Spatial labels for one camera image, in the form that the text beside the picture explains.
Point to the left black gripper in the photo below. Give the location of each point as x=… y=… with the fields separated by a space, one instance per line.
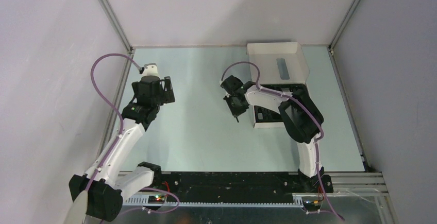
x=167 y=96

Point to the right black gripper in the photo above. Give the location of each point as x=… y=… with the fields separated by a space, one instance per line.
x=238 y=112

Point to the white cardboard kit box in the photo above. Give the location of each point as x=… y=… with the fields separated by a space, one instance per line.
x=278 y=63

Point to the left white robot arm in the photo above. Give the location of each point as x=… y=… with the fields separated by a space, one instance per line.
x=100 y=192

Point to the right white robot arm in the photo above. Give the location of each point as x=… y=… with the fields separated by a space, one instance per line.
x=302 y=119

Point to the black plastic tray insert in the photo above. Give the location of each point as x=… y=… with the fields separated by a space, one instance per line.
x=271 y=116

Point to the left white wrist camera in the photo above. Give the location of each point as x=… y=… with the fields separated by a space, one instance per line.
x=149 y=69

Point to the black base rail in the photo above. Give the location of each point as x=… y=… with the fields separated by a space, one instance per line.
x=241 y=187

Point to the aluminium frame post right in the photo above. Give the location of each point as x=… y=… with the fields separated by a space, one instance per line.
x=343 y=24

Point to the aluminium frame post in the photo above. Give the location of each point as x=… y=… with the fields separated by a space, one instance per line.
x=343 y=24
x=115 y=23

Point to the aluminium frame post left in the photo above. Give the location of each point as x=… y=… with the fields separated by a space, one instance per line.
x=115 y=23

